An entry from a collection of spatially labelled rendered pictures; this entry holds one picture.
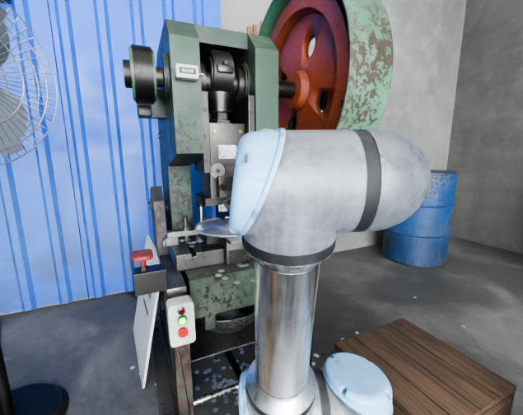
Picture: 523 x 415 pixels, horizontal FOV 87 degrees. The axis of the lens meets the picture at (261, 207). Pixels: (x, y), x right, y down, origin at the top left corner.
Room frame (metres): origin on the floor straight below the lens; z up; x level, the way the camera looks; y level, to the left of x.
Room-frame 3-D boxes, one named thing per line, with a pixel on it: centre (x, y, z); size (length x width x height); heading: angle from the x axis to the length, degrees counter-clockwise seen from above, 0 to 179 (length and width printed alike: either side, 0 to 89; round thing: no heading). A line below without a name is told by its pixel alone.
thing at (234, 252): (1.00, 0.09, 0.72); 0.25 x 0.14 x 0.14; 24
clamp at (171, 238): (1.09, 0.32, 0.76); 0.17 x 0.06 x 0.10; 114
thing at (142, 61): (1.07, 0.39, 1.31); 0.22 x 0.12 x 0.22; 24
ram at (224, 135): (1.12, 0.14, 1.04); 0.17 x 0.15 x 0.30; 24
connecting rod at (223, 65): (1.15, 0.16, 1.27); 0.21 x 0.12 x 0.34; 24
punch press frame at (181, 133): (1.29, 0.22, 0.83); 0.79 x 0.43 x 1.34; 24
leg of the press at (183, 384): (1.17, 0.46, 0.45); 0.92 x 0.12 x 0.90; 24
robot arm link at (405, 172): (0.51, -0.16, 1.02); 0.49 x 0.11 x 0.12; 2
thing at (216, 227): (1.04, 0.11, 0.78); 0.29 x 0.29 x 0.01
